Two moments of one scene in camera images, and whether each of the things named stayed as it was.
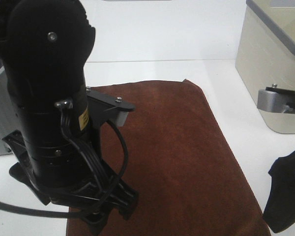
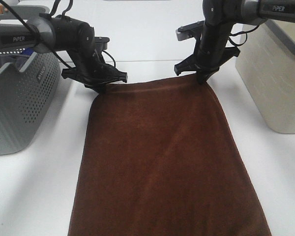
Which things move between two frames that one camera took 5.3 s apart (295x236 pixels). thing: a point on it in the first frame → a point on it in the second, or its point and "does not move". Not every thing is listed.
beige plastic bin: x=271 y=50 does not move
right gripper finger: x=286 y=201 → x=211 y=54
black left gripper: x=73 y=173 → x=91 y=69
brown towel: x=188 y=178 does not move
